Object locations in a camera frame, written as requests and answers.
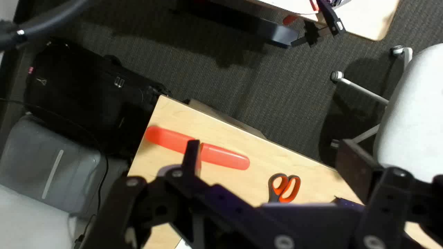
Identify white desk board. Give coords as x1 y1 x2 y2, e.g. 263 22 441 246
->
257 0 401 43

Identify silver metal chair rod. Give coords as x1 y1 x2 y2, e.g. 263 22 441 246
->
329 69 392 106

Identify long red plastic case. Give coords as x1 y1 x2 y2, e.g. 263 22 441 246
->
144 126 252 171

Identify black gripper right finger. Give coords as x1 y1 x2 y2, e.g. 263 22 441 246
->
358 166 443 249

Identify grey padded bag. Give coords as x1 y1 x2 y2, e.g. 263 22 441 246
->
0 114 129 218

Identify black bag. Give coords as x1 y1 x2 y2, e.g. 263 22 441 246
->
23 38 170 157

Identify blue box under desk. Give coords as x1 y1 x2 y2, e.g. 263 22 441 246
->
270 25 298 47

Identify orange grey handled scissors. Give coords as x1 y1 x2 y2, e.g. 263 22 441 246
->
264 171 303 204

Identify thin black cable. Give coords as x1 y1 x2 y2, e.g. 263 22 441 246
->
94 146 111 214

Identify black clamp on desk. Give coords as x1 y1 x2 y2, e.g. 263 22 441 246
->
316 0 346 36

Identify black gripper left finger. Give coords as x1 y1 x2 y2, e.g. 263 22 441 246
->
82 138 296 249

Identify black flexible hose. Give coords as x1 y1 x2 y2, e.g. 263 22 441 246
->
0 0 90 48

